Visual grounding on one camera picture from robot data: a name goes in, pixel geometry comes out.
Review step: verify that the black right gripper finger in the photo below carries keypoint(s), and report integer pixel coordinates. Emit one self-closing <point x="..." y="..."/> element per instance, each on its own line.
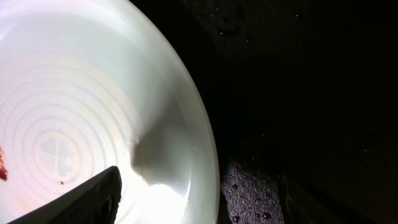
<point x="94" y="201"/>

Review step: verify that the light green plate with stain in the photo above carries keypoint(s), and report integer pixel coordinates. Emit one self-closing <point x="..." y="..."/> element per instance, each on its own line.
<point x="86" y="85"/>

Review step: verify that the round black tray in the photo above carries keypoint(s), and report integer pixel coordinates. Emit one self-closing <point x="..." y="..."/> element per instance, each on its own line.
<point x="302" y="99"/>

